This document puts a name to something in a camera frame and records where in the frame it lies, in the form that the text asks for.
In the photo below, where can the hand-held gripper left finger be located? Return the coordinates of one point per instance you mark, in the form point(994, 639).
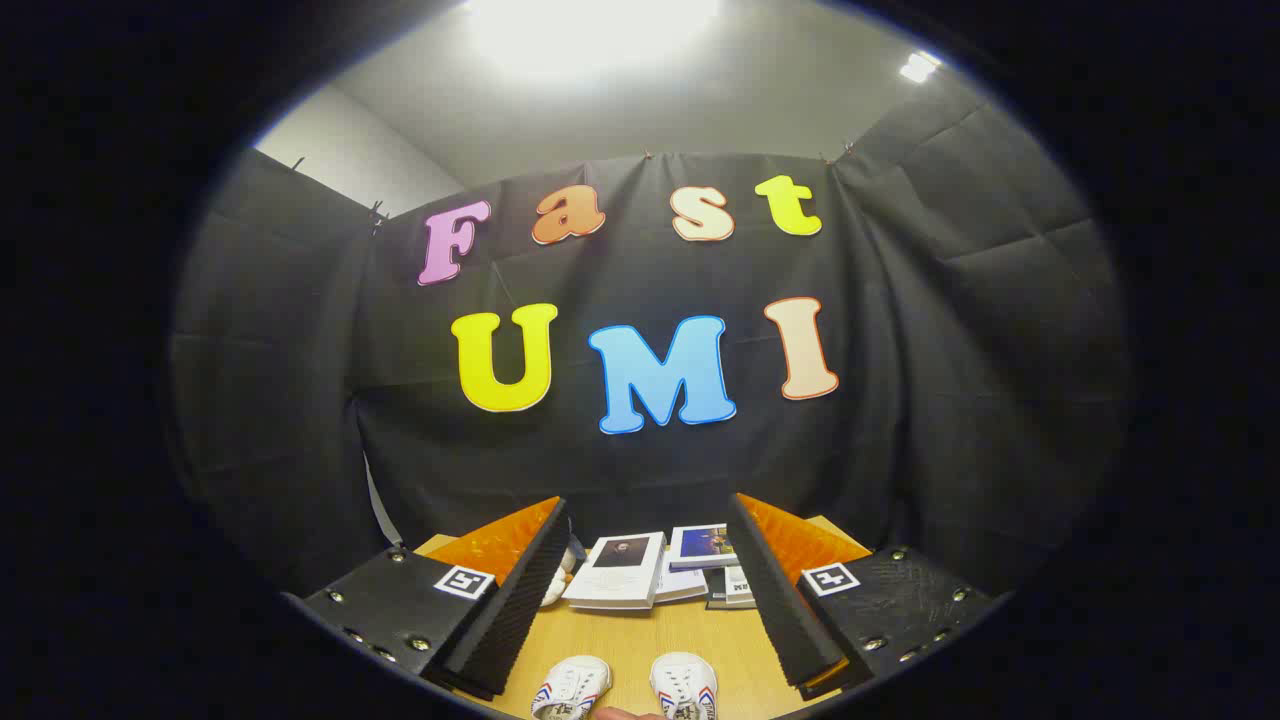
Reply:
point(520, 600)

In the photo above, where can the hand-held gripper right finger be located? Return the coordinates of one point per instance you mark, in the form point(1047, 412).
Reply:
point(785, 600)

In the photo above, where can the white canvas shoe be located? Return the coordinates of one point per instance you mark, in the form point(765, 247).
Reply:
point(572, 685)
point(685, 680)

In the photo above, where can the book with pale teal cover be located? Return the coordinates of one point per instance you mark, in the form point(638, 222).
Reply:
point(740, 588)

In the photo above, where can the dark book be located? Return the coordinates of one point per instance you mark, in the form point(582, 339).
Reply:
point(714, 590)

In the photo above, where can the white book with portrait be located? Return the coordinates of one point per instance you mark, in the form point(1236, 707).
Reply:
point(620, 585)

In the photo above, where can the book with blue cover picture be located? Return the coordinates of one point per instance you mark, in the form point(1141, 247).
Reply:
point(700, 545)

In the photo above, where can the thin white book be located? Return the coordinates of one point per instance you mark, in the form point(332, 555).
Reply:
point(682, 583)

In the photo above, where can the small ceiling light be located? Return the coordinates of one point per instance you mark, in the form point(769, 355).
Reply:
point(918, 66)

